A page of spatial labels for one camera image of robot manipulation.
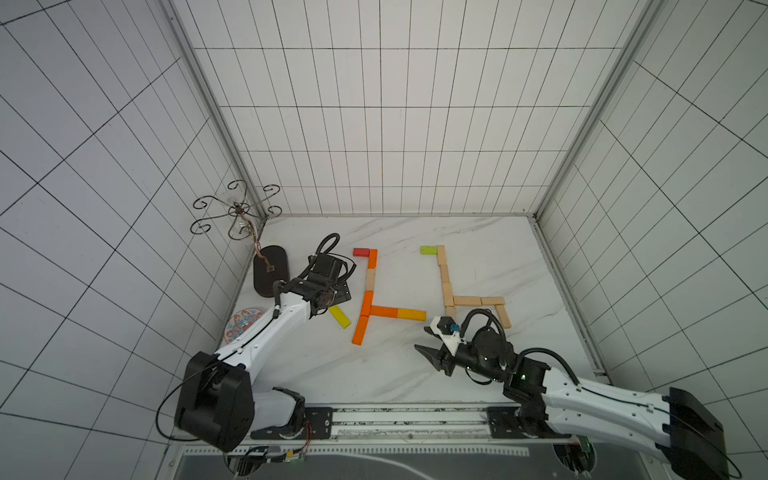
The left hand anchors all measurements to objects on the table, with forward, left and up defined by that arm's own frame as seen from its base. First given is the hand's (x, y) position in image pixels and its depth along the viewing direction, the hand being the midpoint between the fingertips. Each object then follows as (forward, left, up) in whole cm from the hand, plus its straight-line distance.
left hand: (329, 298), depth 85 cm
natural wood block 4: (-1, -54, -9) cm, 55 cm away
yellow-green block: (-2, -3, -10) cm, 11 cm away
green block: (+25, -32, -9) cm, 42 cm away
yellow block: (-1, -27, -9) cm, 28 cm away
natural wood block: (+13, -11, -10) cm, 19 cm away
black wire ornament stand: (+17, +24, -7) cm, 31 cm away
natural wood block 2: (+16, -37, -10) cm, 42 cm away
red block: (+24, -7, -9) cm, 26 cm away
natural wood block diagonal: (+23, -37, -9) cm, 44 cm away
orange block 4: (-6, -9, -10) cm, 14 cm away
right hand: (-11, -26, +5) cm, 28 cm away
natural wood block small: (+4, -43, -9) cm, 44 cm away
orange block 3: (0, -16, -9) cm, 18 cm away
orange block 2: (+1, -10, -8) cm, 13 cm away
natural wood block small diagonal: (+4, -51, -9) cm, 52 cm away
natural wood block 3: (+8, -38, -10) cm, 40 cm away
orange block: (+21, -12, -9) cm, 26 cm away
